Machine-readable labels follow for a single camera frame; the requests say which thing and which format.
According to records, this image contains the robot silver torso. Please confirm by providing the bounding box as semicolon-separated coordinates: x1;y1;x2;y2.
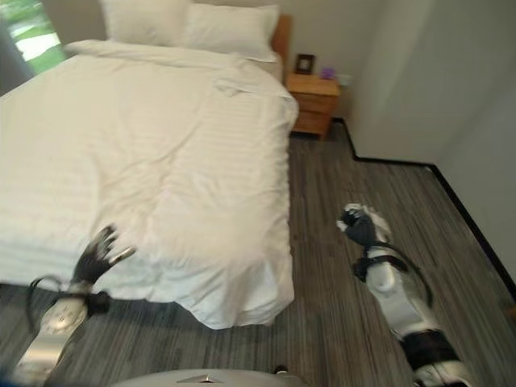
108;365;311;387

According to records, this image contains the dark picture frame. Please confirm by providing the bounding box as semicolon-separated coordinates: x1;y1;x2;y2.
294;53;317;75

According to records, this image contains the wooden nightstand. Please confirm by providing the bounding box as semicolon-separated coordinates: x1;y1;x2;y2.
285;72;341;141

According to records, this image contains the wooden headboard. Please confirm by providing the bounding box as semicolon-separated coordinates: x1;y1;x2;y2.
270;14;292;84

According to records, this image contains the white pillow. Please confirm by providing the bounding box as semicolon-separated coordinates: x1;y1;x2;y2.
181;2;281;64
98;0;194;48

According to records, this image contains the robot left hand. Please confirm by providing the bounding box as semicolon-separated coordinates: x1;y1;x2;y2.
72;224;137;286

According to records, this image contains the white duvet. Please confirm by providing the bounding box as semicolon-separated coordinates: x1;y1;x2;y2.
0;39;300;331

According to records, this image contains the window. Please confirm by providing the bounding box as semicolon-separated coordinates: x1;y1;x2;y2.
0;0;68;76

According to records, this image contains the grey curtain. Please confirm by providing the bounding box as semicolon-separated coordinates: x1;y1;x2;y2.
0;15;35;98

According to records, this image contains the white bed mattress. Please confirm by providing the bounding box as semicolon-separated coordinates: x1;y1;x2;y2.
264;56;284;84

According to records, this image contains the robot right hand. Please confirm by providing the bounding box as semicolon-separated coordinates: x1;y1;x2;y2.
336;203;393;248

